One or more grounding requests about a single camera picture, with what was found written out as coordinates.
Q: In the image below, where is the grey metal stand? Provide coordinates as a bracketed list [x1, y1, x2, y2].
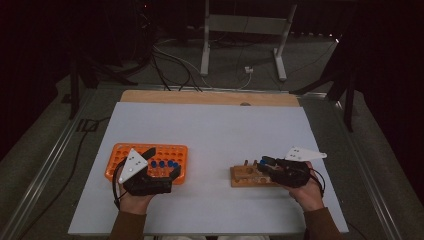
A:
[200, 0, 298, 82]

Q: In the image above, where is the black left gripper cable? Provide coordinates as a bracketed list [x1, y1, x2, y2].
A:
[111, 159, 127, 211]

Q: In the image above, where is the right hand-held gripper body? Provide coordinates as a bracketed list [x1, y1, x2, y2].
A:
[268, 146, 328, 189]

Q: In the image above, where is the long black floor cable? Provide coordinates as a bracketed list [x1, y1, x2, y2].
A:
[18, 116, 112, 240]

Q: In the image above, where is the white floor cable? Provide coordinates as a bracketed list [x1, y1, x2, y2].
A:
[153, 44, 253, 90]

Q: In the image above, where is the person's left hand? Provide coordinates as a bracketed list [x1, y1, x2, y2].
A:
[115, 168, 158, 216]

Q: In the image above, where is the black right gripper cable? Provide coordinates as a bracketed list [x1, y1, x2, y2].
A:
[308, 168, 327, 198]

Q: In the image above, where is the black floor cable bundle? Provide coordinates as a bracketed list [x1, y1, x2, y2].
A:
[150, 49, 204, 93]

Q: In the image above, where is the person's right hand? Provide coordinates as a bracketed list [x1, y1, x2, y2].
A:
[282, 161, 325, 213]

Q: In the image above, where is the black tripod stand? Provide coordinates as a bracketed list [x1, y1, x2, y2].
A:
[67, 53, 139, 120]
[289, 33, 357, 133]

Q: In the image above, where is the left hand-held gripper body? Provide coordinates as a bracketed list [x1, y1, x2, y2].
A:
[118, 148, 175, 197]

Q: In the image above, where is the orange plastic test tube rack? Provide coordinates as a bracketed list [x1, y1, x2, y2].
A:
[104, 142, 189, 185]

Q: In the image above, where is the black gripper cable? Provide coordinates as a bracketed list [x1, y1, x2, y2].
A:
[111, 159, 127, 211]
[308, 168, 327, 198]

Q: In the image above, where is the wooden test tube rack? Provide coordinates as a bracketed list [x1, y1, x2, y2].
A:
[229, 159, 284, 188]

